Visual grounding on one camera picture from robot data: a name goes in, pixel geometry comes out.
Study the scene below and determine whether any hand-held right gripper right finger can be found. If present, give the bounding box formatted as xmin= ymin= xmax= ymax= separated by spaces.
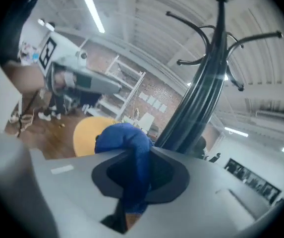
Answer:
xmin=129 ymin=146 xmax=269 ymax=238

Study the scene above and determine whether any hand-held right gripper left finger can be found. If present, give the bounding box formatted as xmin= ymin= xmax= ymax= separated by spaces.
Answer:
xmin=0 ymin=130 xmax=132 ymax=238

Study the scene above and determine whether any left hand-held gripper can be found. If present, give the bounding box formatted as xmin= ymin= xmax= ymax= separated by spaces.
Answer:
xmin=38 ymin=32 xmax=122 ymax=96

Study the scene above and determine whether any blue cloth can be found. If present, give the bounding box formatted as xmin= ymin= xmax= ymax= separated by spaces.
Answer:
xmin=94 ymin=122 xmax=155 ymax=214

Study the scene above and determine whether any black coat rack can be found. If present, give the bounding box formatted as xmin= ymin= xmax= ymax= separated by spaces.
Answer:
xmin=156 ymin=0 xmax=284 ymax=156

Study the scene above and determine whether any person's left forearm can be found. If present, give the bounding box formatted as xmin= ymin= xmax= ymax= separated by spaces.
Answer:
xmin=5 ymin=61 xmax=46 ymax=94

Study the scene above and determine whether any person's left hand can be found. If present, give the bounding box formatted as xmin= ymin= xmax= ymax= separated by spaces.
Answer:
xmin=53 ymin=70 xmax=76 ymax=90

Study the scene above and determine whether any white metal shelving unit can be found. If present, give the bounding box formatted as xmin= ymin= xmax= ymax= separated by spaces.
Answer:
xmin=86 ymin=55 xmax=147 ymax=121

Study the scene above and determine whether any dark glass window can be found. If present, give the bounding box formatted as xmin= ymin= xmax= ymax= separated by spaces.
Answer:
xmin=224 ymin=158 xmax=282 ymax=205

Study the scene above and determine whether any round wooden table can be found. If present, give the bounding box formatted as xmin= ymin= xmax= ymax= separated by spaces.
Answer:
xmin=73 ymin=116 xmax=121 ymax=158

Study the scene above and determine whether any white shade table lamp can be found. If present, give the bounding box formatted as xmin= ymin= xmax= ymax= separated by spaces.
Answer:
xmin=139 ymin=112 xmax=155 ymax=131

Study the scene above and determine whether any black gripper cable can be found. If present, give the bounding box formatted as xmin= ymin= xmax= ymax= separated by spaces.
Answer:
xmin=17 ymin=90 xmax=39 ymax=138

